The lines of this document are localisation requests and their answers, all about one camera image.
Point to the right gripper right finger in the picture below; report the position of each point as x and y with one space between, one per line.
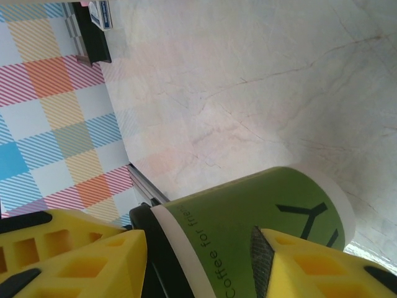
325 273

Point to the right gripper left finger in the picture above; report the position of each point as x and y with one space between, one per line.
77 248

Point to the black plastic cup lid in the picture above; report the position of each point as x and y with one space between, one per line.
158 248

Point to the black grey chessboard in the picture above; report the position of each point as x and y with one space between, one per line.
93 40

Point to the blue white card box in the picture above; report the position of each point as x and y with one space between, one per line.
100 15

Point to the aluminium side rail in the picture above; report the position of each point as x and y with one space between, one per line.
145 186

